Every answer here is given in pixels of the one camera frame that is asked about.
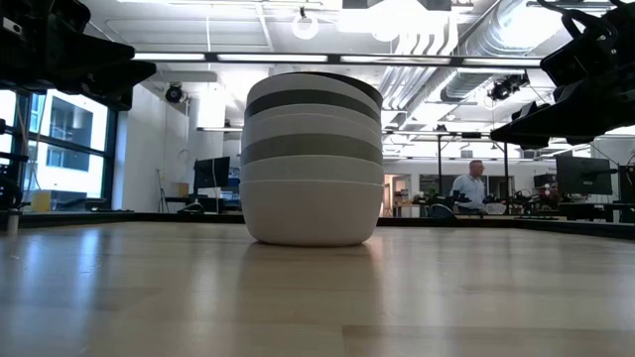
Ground silver ventilation duct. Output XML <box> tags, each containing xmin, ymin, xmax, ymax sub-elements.
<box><xmin>441</xmin><ymin>0</ymin><xmax>547</xmax><ymax>103</ymax></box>

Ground dark grey bowl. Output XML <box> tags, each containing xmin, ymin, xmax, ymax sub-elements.
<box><xmin>243</xmin><ymin>88</ymin><xmax>382</xmax><ymax>124</ymax></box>

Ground yellow bin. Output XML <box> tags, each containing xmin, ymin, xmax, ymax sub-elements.
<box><xmin>31</xmin><ymin>189</ymin><xmax>53</xmax><ymax>213</ymax></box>

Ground ceiling light strip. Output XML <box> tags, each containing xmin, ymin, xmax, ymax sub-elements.
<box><xmin>132</xmin><ymin>51</ymin><xmax>545</xmax><ymax>68</ymax></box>

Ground black ceiling camera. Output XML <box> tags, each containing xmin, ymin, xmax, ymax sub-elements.
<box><xmin>164</xmin><ymin>81</ymin><xmax>185</xmax><ymax>104</ymax></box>
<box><xmin>487</xmin><ymin>72</ymin><xmax>530</xmax><ymax>102</ymax></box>

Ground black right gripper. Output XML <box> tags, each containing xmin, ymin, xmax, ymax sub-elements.
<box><xmin>489</xmin><ymin>4</ymin><xmax>635</xmax><ymax>150</ymax></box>

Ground light grey bowl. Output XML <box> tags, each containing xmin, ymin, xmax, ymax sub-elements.
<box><xmin>240</xmin><ymin>133</ymin><xmax>384</xmax><ymax>168</ymax></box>

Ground black monitor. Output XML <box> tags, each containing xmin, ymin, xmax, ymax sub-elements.
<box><xmin>192</xmin><ymin>156</ymin><xmax>232</xmax><ymax>191</ymax></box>
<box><xmin>555</xmin><ymin>156</ymin><xmax>614</xmax><ymax>196</ymax></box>

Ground black metal rig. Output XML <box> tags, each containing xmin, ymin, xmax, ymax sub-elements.
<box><xmin>381</xmin><ymin>129</ymin><xmax>591</xmax><ymax>209</ymax></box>

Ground white ring lamp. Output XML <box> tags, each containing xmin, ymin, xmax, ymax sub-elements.
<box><xmin>291</xmin><ymin>10</ymin><xmax>320</xmax><ymax>41</ymax></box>

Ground black aluminium frame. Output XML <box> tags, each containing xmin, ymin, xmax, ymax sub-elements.
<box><xmin>0</xmin><ymin>210</ymin><xmax>635</xmax><ymax>242</ymax></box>

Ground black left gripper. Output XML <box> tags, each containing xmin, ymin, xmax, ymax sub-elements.
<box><xmin>0</xmin><ymin>0</ymin><xmax>158</xmax><ymax>111</ymax></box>

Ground large window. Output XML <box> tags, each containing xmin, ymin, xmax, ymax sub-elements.
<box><xmin>0</xmin><ymin>88</ymin><xmax>120</xmax><ymax>212</ymax></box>

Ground person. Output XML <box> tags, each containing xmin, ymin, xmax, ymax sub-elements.
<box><xmin>449</xmin><ymin>159</ymin><xmax>486</xmax><ymax>215</ymax></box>

